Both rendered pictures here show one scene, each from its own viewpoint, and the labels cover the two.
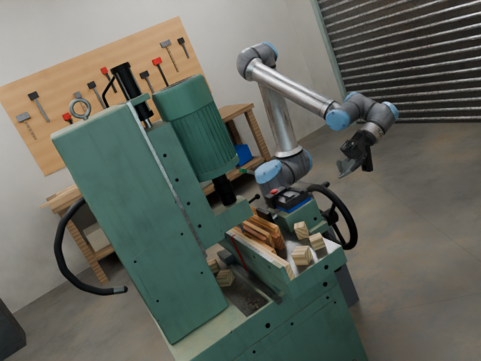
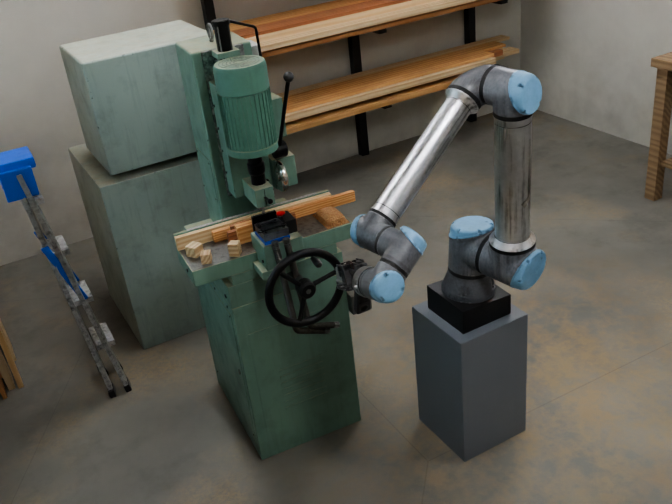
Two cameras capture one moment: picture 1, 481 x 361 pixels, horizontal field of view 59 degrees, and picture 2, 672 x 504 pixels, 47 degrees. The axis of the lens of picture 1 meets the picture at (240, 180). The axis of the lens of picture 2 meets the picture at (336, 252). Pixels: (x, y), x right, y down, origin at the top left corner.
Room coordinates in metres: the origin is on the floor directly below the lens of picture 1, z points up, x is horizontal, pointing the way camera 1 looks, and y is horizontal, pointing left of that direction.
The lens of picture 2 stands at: (1.46, -2.46, 2.14)
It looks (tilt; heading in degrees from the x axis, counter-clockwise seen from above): 29 degrees down; 87
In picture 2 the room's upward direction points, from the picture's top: 7 degrees counter-clockwise
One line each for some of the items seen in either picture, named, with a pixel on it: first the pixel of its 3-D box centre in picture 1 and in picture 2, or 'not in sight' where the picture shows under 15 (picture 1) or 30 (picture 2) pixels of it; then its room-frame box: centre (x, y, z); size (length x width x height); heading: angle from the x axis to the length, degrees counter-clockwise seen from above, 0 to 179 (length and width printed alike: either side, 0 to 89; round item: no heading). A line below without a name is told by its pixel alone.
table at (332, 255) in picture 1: (280, 237); (270, 247); (1.36, -0.05, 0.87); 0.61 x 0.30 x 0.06; 19
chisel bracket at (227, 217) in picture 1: (230, 216); (259, 192); (1.35, 0.08, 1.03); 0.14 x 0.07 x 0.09; 109
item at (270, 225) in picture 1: (265, 228); (263, 227); (1.35, -0.01, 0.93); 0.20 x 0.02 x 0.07; 19
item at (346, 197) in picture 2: (237, 233); (285, 215); (1.43, 0.09, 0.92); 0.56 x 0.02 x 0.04; 19
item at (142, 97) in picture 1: (131, 93); (224, 45); (1.31, 0.19, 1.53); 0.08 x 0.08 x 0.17; 19
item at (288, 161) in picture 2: not in sight; (282, 169); (1.44, 0.29, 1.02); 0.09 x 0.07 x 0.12; 19
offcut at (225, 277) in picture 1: (225, 277); not in sight; (1.34, 0.19, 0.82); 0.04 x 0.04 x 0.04; 60
